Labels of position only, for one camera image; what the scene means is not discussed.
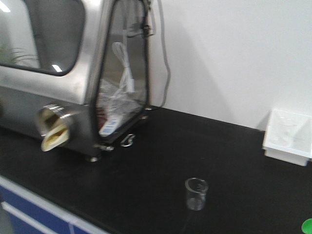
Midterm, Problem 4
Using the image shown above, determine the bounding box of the blue lab cabinet front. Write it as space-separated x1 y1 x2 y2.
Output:
0 176 107 234

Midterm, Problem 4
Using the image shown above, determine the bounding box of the small glass beaker on counter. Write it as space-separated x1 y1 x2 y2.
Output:
184 177 209 211

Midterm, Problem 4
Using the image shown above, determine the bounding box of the stainless steel glove box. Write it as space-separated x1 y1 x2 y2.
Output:
0 0 156 161

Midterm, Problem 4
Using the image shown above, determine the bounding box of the glass beaker in left bin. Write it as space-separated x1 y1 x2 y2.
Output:
272 117 296 146

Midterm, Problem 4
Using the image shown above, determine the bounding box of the left white storage bin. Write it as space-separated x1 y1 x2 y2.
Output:
262 109 312 166

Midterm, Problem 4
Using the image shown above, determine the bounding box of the grey cable behind glove box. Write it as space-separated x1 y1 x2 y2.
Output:
156 0 172 108

